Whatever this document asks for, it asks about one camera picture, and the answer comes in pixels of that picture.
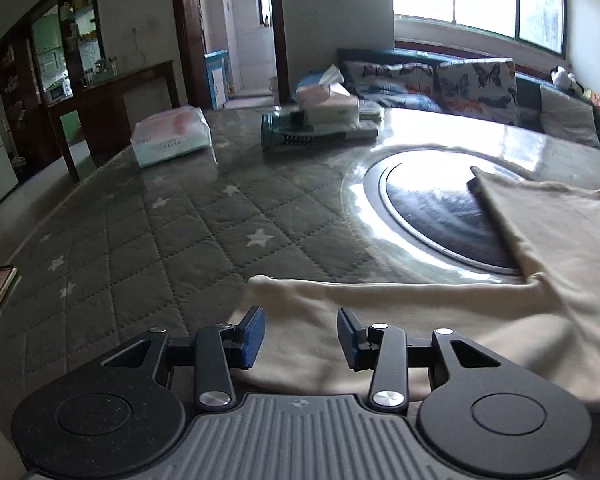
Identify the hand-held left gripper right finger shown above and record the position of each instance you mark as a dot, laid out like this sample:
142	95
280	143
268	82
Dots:
347	341

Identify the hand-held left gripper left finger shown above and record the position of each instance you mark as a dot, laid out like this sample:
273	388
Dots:
252	341

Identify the cream cloth garment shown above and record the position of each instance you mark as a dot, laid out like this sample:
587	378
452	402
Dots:
555	260

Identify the green quilted star table cover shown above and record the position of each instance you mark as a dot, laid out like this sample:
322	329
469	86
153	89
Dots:
180	240

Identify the round black cooktop plate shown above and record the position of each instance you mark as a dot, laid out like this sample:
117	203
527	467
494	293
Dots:
430	210

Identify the dark green flat box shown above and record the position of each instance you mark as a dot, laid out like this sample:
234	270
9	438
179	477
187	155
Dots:
315	134

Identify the large white tissue pack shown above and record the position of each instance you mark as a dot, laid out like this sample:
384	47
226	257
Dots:
170	135

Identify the small green box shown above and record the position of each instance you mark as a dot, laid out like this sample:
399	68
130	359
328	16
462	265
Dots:
371	111

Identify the pink and blue tissue pack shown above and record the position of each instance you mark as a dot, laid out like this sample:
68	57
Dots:
316	85

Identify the butterfly print cushion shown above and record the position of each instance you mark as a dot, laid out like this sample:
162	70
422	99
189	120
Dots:
480	87
387	80

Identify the blue cardboard box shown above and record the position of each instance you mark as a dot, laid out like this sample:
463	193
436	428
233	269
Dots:
216	79

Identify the dark wooden sideboard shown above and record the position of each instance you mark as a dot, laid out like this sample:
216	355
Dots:
115	95

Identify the dark blue sofa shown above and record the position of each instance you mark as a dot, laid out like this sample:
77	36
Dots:
527	90

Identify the plain grey cushion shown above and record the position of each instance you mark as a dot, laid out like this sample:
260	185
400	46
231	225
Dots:
567	115

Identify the white plush toy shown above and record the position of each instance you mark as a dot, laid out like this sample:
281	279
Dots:
562	77

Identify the dark wooden display cabinet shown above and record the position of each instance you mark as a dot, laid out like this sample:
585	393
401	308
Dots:
20	75

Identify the dark wooden door frame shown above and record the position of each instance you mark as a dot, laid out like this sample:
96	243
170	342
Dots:
185	30

